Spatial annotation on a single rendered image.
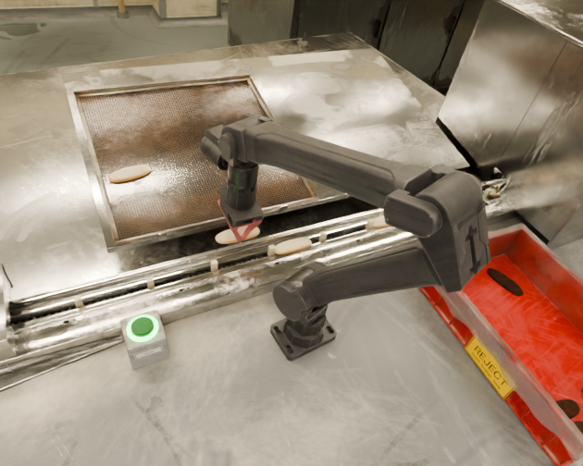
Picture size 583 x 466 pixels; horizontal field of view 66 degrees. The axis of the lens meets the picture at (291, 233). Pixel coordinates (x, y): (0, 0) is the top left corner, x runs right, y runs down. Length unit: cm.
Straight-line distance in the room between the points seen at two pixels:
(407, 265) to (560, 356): 63
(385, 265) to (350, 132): 78
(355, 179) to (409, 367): 50
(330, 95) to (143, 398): 103
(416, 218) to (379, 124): 94
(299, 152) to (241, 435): 50
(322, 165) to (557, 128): 79
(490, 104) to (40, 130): 130
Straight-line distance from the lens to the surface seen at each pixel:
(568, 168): 130
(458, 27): 353
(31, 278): 110
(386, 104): 154
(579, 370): 118
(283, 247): 105
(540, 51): 133
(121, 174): 113
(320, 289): 78
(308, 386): 91
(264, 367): 92
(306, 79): 152
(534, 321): 120
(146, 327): 87
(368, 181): 59
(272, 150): 71
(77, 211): 122
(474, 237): 58
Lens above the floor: 163
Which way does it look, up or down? 45 degrees down
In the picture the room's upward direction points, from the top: 11 degrees clockwise
